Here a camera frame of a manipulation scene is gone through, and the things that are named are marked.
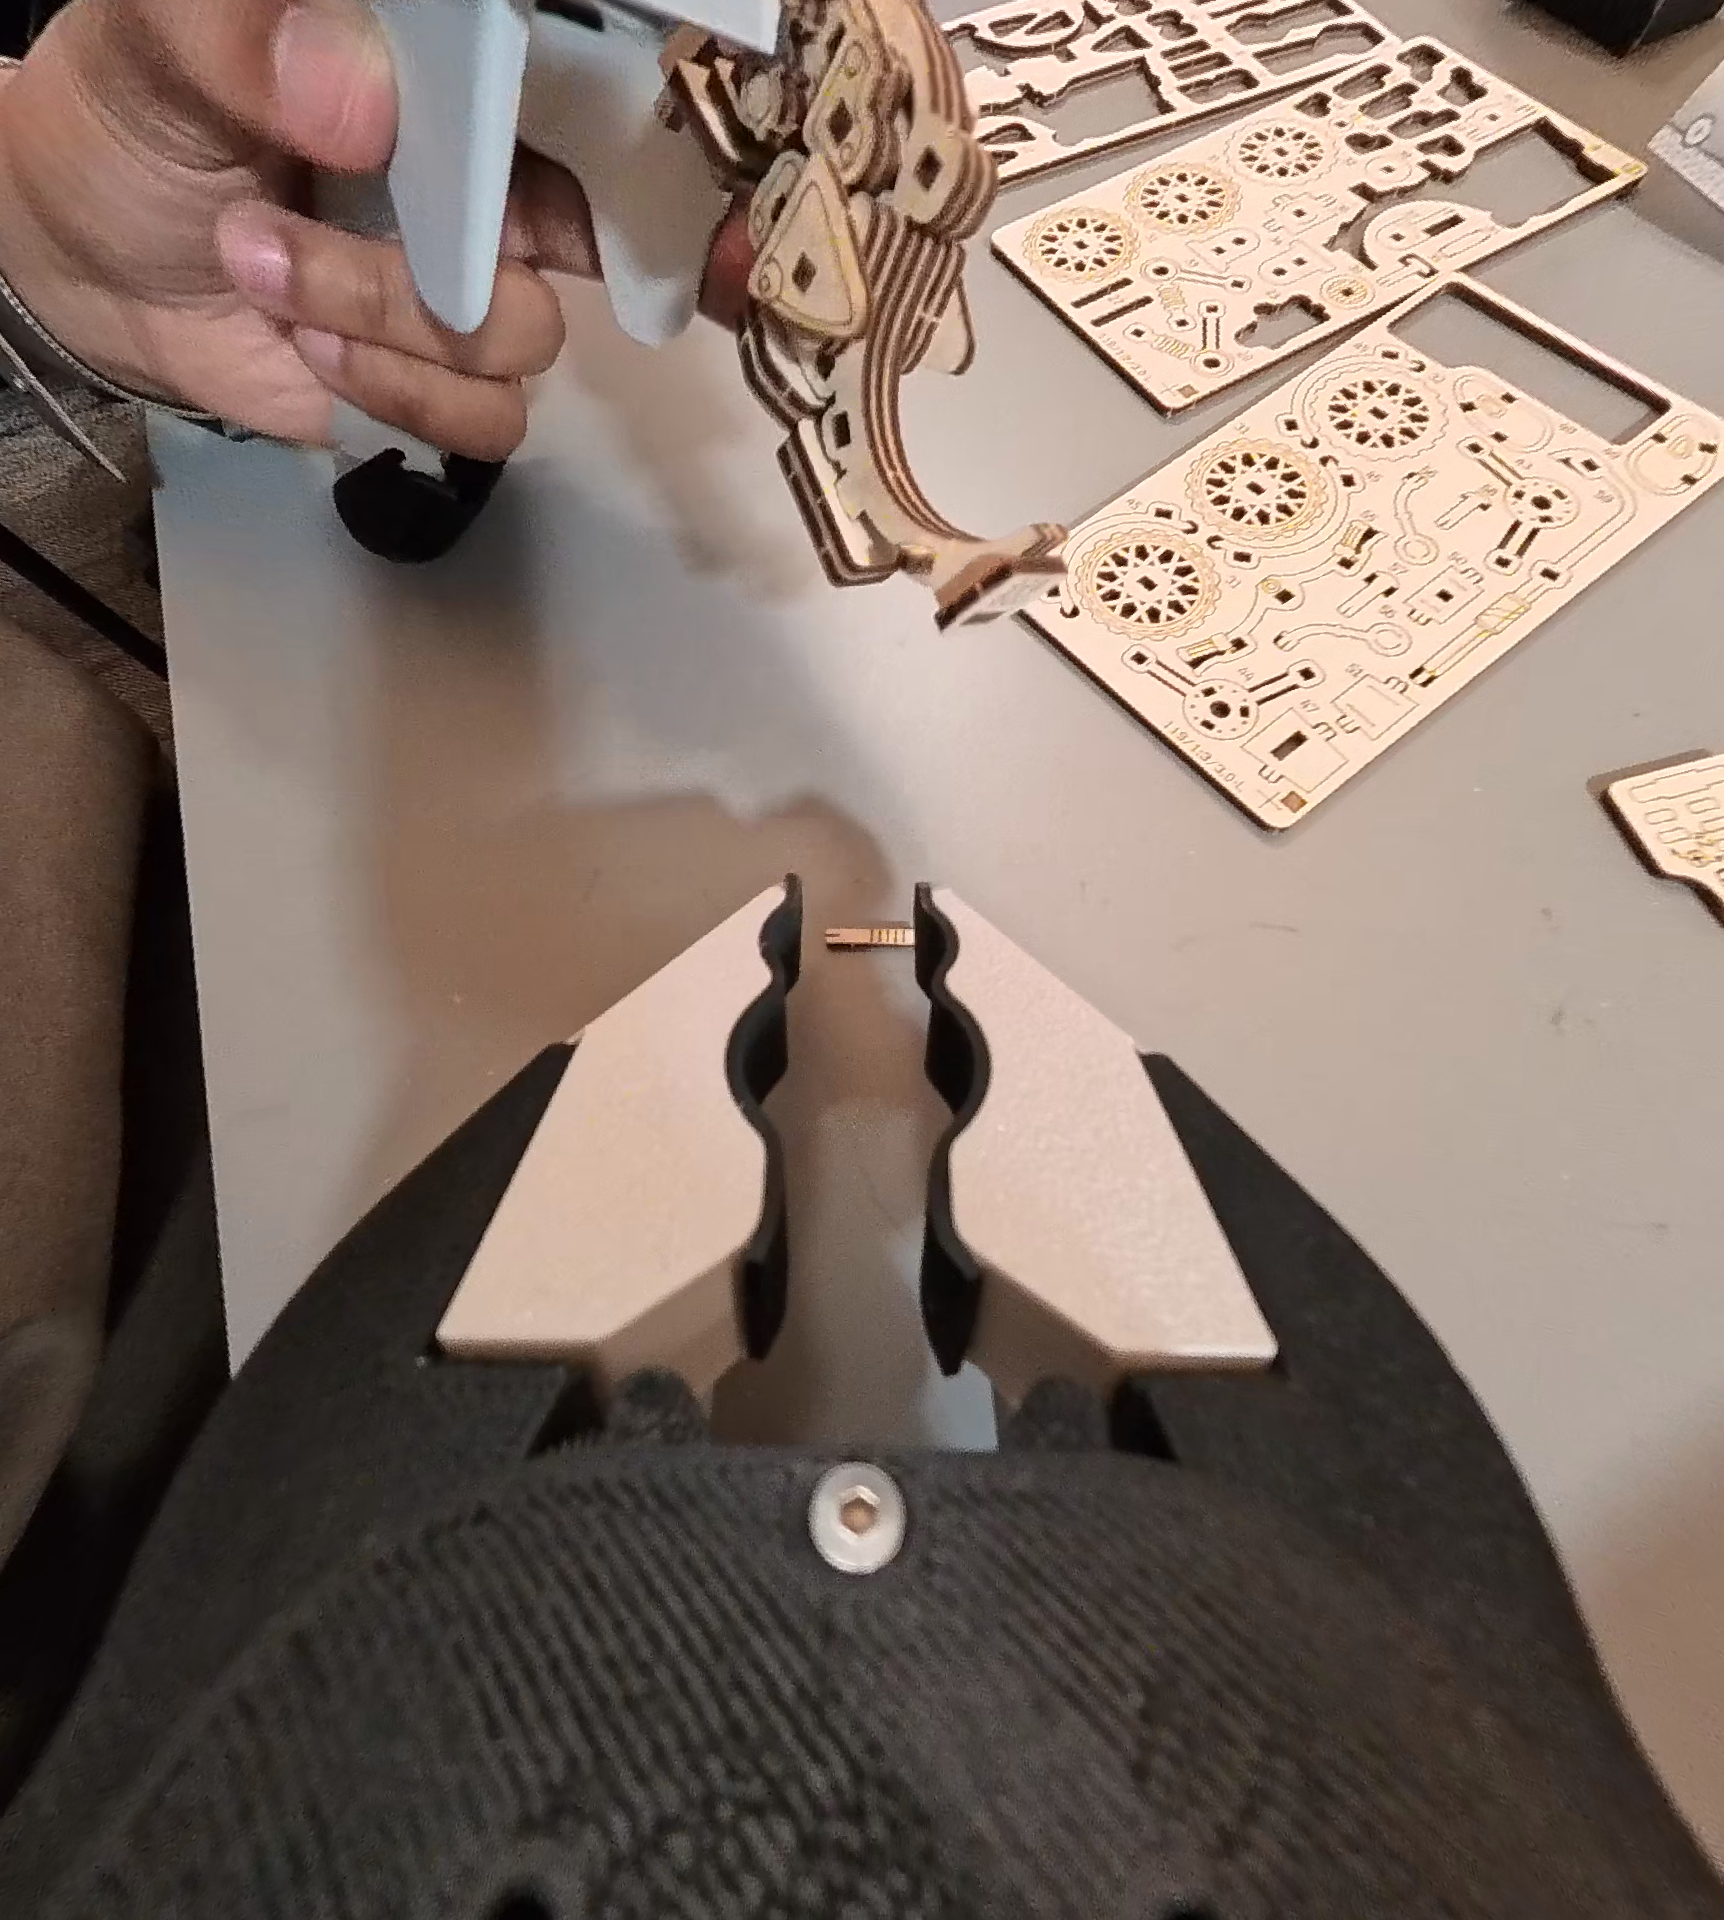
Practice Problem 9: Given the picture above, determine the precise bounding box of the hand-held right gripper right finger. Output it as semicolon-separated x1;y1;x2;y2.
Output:
918;883;1280;1422

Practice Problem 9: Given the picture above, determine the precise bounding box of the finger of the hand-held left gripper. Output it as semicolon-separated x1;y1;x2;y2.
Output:
507;0;791;352
394;0;531;336

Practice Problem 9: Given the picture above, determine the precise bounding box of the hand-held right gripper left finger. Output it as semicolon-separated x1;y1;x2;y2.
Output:
429;877;807;1422

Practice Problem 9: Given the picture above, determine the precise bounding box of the wooden puzzle model assembly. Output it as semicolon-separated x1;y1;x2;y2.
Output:
657;0;1068;637

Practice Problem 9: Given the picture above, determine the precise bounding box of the grey desk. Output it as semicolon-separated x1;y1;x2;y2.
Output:
148;0;1724;1920

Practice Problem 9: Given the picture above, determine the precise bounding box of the person's left hand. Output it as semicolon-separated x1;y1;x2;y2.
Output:
0;0;568;464

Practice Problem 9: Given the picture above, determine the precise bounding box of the person's clothing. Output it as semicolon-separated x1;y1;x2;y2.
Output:
0;343;241;1920

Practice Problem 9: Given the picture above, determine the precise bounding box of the wooden puzzle parts sheet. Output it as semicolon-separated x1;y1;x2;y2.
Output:
938;0;1388;194
1025;272;1724;833
985;31;1654;416

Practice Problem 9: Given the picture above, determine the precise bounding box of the small slotted wooden sheet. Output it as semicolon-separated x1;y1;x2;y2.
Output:
1590;749;1724;944

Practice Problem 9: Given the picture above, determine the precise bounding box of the black box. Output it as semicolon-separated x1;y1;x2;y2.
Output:
1510;0;1724;50

